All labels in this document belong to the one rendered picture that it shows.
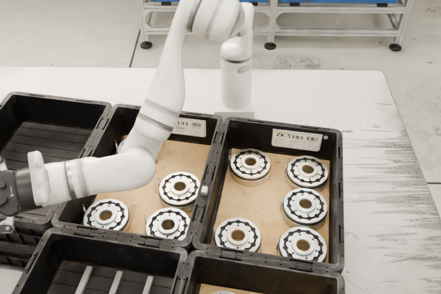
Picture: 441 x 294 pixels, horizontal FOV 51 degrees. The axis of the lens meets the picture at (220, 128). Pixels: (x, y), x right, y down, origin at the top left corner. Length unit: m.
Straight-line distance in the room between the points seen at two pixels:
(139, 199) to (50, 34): 2.46
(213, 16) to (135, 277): 0.56
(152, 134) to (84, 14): 2.87
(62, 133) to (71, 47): 1.97
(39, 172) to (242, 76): 0.72
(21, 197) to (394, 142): 1.11
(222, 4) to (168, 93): 0.18
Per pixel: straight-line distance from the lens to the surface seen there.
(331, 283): 0.96
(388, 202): 1.38
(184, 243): 0.96
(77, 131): 1.37
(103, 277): 1.06
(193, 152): 1.25
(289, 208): 1.10
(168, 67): 0.84
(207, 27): 0.84
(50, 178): 0.85
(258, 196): 1.15
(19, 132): 1.42
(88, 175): 0.85
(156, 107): 0.83
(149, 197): 1.16
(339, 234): 1.01
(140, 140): 0.89
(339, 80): 1.75
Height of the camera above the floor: 1.73
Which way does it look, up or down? 43 degrees down
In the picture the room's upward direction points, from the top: straight up
